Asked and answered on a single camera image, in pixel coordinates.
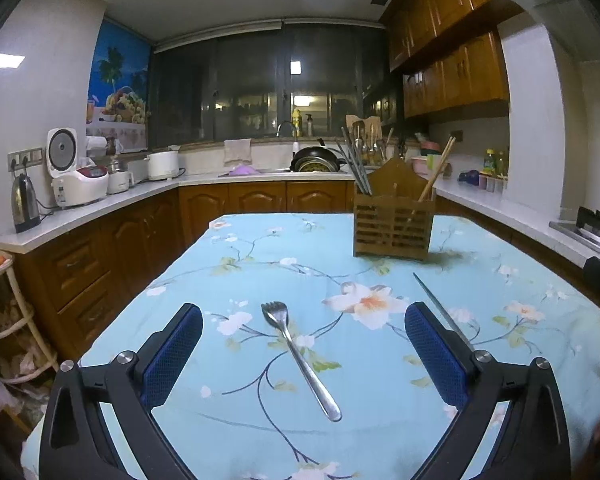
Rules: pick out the dark wall outlet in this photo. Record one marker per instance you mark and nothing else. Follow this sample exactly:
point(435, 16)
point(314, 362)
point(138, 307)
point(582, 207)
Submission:
point(457, 135)

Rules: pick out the yellow detergent bottle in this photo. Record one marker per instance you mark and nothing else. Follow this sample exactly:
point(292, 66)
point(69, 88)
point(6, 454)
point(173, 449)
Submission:
point(296, 122)

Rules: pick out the wooden utensil holder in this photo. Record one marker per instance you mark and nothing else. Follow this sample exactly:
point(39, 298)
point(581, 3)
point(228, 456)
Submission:
point(392, 230)

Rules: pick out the row of spice jars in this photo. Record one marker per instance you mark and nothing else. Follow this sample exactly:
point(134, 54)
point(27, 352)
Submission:
point(492, 183)

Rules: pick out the beige hanging towel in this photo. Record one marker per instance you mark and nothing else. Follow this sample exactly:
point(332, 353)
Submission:
point(237, 150)

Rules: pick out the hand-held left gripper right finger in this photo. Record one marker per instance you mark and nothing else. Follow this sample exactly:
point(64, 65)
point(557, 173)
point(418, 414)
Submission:
point(435, 355)

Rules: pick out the purple plastic basin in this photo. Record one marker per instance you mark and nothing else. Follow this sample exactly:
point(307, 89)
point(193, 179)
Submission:
point(244, 170)

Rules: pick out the metal sink faucet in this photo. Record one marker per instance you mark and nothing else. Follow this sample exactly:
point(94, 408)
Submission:
point(285, 127)

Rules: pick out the metal fork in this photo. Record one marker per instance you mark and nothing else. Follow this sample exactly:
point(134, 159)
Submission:
point(300, 360)

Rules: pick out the cutlery drying rack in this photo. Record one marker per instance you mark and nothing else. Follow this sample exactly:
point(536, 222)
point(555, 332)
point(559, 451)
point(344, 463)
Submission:
point(370, 140)

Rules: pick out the wooden wall cabinets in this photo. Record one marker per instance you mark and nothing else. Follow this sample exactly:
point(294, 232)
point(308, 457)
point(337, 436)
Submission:
point(460, 75)

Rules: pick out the dark sliding window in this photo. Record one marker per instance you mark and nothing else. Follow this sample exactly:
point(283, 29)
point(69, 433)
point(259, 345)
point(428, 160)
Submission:
point(240, 85)

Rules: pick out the wooden chopstick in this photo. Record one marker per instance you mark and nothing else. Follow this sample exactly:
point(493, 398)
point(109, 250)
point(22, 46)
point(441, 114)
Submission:
point(446, 157)
point(442, 154)

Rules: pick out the knife block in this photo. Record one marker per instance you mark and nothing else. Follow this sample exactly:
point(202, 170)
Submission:
point(403, 151)

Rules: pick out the wooden base cabinets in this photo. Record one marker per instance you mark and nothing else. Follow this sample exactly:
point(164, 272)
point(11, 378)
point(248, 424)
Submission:
point(260, 197)

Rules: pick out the white electric pot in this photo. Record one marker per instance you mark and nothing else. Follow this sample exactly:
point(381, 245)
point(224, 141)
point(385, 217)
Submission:
point(162, 166)

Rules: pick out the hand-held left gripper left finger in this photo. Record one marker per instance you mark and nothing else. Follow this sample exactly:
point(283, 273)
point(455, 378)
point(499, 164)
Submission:
point(172, 355)

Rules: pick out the dark glass jar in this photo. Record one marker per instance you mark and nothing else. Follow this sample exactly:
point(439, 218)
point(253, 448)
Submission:
point(111, 145)

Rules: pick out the pink and green containers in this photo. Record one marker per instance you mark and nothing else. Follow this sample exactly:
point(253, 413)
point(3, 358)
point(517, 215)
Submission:
point(427, 157)

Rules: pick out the yellow drink bottle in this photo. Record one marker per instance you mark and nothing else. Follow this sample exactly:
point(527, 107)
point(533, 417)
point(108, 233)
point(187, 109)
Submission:
point(489, 162)

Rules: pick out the patterned dish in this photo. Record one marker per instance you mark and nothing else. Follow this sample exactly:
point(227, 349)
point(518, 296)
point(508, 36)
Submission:
point(313, 164)

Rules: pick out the tropical fruit wall poster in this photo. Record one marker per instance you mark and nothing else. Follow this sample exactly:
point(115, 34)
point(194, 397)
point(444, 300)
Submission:
point(120, 75)

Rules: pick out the cooking oil bottle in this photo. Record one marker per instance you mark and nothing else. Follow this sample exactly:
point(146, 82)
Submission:
point(502, 162)

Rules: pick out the white rice cooker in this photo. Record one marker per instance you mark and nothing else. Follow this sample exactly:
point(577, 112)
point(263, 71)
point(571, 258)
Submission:
point(75, 180)

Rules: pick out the steel electric kettle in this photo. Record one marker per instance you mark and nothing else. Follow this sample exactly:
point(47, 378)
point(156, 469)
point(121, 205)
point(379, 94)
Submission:
point(25, 205)

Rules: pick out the black gas stove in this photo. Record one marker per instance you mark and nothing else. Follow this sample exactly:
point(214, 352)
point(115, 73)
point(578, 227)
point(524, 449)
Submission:
point(592, 227)

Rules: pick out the blue floral tablecloth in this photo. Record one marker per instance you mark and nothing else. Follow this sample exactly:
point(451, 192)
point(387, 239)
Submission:
point(280, 240)

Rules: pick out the wall socket strip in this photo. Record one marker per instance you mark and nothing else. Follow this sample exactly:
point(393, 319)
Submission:
point(26, 157)

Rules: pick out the black wok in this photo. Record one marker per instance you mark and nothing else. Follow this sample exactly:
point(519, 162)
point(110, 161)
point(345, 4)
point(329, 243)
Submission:
point(325, 156)

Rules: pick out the blue plastic object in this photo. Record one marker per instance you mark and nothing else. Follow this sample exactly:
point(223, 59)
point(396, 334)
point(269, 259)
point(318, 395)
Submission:
point(468, 177)

